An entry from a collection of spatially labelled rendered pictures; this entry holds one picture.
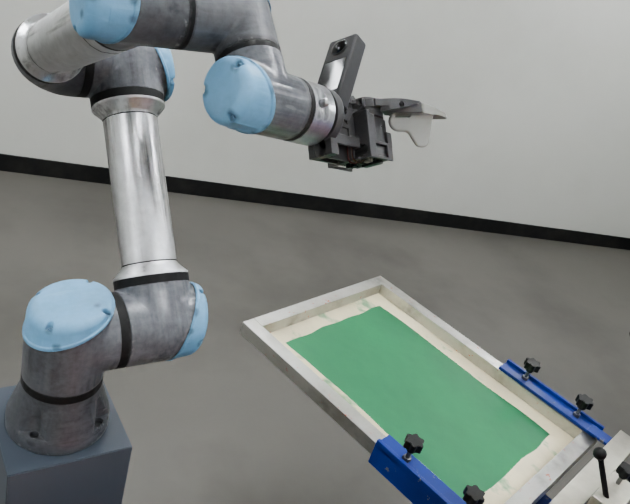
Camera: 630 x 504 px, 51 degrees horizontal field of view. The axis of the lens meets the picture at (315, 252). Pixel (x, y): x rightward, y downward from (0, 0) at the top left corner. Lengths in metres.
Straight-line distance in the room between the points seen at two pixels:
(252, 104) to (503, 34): 4.17
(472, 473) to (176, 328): 0.88
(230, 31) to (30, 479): 0.69
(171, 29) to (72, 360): 0.48
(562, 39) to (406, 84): 1.14
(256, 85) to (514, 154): 4.59
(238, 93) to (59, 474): 0.65
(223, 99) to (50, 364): 0.47
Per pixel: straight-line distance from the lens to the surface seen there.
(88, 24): 0.72
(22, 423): 1.08
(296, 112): 0.75
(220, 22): 0.76
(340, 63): 0.88
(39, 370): 1.01
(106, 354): 1.00
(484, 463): 1.70
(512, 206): 5.47
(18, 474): 1.07
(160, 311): 1.02
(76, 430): 1.07
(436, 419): 1.74
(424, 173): 4.96
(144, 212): 1.05
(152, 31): 0.73
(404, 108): 0.90
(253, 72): 0.71
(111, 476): 1.15
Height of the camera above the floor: 2.02
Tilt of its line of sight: 28 degrees down
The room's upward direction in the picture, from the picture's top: 17 degrees clockwise
